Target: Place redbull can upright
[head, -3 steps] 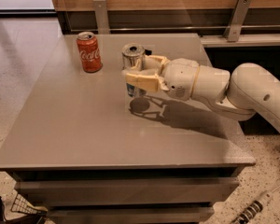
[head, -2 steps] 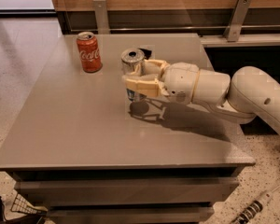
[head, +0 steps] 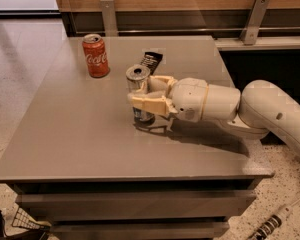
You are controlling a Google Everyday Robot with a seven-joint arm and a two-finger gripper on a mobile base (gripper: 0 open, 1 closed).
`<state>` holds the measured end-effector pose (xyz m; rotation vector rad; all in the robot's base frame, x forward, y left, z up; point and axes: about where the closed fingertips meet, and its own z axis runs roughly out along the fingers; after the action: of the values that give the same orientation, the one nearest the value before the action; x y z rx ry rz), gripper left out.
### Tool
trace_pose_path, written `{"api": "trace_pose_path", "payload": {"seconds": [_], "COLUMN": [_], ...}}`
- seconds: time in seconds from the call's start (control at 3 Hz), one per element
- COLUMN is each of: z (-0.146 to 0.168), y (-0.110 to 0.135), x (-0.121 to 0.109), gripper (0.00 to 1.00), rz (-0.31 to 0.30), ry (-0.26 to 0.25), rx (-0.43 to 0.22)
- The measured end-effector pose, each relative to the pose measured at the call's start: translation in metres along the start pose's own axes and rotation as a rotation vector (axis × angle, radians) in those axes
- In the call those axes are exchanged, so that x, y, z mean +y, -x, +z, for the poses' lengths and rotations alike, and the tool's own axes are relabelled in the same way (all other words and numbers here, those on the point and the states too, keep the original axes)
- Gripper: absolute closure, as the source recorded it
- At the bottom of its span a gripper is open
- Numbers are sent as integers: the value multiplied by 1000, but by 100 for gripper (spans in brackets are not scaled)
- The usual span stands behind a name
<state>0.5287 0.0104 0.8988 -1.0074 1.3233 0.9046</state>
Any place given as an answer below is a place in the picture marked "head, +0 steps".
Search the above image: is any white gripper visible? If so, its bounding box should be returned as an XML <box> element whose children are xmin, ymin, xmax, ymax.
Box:
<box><xmin>128</xmin><ymin>76</ymin><xmax>208</xmax><ymax>122</ymax></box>

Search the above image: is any silver redbull can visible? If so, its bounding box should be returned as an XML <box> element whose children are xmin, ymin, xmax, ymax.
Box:
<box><xmin>126</xmin><ymin>64</ymin><xmax>154</xmax><ymax>123</ymax></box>

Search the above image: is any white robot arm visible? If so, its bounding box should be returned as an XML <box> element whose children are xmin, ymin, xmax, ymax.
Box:
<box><xmin>128</xmin><ymin>76</ymin><xmax>300</xmax><ymax>156</ymax></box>

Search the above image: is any red coca-cola can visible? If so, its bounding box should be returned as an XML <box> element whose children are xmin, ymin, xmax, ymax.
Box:
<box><xmin>82</xmin><ymin>34</ymin><xmax>110</xmax><ymax>78</ymax></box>

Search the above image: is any black snack bar wrapper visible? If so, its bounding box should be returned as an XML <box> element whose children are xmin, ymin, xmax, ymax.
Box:
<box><xmin>140</xmin><ymin>51</ymin><xmax>163</xmax><ymax>75</ymax></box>

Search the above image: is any grey drawer cabinet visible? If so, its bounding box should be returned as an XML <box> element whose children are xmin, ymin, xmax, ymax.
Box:
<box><xmin>0</xmin><ymin>36</ymin><xmax>273</xmax><ymax>240</ymax></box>

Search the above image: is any left metal bracket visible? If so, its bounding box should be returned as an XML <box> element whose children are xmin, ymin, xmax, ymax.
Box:
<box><xmin>100</xmin><ymin>0</ymin><xmax>118</xmax><ymax>37</ymax></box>

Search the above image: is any white power strip cable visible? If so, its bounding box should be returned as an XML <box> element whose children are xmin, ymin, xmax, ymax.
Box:
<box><xmin>248</xmin><ymin>187</ymin><xmax>300</xmax><ymax>240</ymax></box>

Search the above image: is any black wire basket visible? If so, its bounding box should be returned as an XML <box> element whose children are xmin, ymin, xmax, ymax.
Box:
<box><xmin>12</xmin><ymin>207</ymin><xmax>51</xmax><ymax>231</ymax></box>

